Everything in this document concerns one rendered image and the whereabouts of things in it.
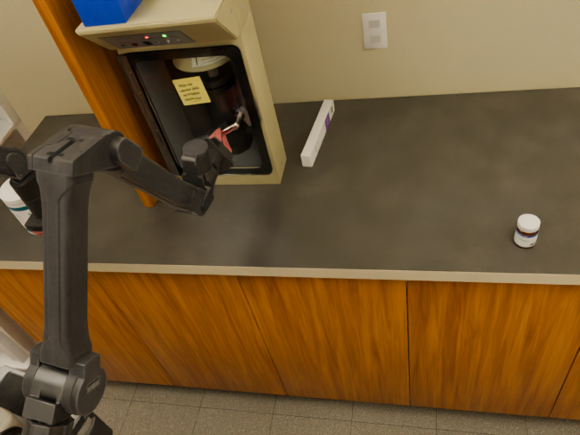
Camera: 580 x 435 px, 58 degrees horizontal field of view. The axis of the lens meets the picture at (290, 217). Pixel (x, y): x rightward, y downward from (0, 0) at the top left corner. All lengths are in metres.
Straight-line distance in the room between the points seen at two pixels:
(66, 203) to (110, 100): 0.67
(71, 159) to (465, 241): 0.91
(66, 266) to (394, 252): 0.77
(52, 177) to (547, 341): 1.29
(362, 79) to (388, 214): 0.56
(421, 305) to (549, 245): 0.35
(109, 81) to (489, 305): 1.12
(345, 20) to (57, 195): 1.12
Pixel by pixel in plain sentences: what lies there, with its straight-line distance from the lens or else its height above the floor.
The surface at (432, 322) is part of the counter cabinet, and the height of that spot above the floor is 0.67.
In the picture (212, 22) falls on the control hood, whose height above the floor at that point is 1.50.
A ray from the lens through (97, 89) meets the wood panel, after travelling 1.39.
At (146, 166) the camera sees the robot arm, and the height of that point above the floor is 1.40.
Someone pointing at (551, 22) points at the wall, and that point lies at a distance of 1.74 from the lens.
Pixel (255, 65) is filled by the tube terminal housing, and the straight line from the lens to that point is 1.34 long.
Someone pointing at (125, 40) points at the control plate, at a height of 1.45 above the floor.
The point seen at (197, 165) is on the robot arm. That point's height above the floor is 1.25.
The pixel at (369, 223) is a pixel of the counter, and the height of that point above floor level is 0.94.
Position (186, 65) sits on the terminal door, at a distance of 1.32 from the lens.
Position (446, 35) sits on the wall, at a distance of 1.71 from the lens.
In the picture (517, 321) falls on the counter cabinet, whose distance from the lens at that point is 1.51.
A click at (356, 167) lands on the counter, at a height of 0.94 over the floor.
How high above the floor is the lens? 1.96
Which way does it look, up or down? 46 degrees down
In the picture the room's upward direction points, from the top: 15 degrees counter-clockwise
